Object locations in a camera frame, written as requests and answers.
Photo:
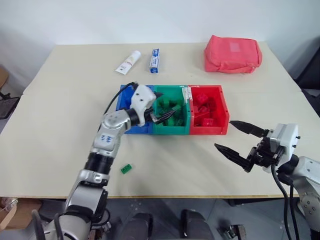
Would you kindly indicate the black mesh basket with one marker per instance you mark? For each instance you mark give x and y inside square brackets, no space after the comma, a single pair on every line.
[7,107]

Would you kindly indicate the blue plastic bin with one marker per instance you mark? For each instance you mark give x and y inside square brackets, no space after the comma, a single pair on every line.
[124,100]

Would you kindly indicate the red fabric pouch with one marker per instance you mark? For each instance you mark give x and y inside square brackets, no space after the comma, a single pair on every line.
[232,53]

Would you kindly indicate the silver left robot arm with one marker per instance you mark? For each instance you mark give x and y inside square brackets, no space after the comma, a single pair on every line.
[107,140]

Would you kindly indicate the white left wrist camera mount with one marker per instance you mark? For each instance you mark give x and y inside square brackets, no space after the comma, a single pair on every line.
[141,98]

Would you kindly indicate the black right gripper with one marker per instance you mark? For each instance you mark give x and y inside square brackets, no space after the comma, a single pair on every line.
[266,152]

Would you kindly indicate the flat green toy block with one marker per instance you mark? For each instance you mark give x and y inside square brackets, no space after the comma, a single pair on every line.
[126,168]

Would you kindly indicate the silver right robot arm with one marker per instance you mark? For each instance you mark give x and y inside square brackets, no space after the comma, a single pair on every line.
[308,172]

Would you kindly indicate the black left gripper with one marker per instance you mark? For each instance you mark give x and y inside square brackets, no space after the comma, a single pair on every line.
[149,115]

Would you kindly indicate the green plastic bin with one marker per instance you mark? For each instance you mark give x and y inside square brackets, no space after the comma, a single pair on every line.
[170,128]

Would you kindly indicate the red toy block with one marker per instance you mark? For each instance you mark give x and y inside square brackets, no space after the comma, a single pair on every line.
[200,111]
[201,98]
[209,122]

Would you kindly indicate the open cardboard box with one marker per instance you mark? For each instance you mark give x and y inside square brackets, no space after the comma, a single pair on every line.
[17,212]

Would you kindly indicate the white cream tube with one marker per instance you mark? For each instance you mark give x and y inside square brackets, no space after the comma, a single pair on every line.
[128,62]

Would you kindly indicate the black caster wheel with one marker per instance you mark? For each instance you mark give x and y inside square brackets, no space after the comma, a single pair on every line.
[235,232]

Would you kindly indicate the white paper label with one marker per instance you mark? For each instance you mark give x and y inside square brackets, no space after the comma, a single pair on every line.
[186,94]

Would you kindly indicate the blue white toothpaste box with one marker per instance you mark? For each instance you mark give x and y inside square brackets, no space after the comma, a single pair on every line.
[155,60]

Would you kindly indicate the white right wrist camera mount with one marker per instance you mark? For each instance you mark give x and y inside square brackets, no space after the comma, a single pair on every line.
[287,136]

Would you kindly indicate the red plastic bin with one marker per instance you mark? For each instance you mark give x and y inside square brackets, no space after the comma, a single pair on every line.
[207,130]

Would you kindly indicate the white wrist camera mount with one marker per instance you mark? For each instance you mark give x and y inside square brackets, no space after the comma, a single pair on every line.
[287,136]
[141,98]

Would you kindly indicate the brown cardboard box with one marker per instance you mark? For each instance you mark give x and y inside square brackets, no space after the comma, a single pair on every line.
[3,77]

